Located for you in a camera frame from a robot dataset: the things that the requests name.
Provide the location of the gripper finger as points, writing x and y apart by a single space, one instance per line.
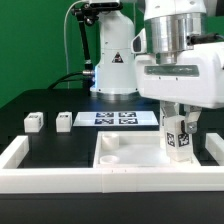
168 109
192 114

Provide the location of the white U-shaped fence wall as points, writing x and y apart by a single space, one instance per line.
14 180

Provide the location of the white square tabletop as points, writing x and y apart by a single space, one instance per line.
133 149

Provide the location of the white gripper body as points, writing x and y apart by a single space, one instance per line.
196 79

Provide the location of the white marker sheet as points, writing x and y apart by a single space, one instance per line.
116 118

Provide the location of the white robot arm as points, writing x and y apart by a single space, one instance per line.
173 59

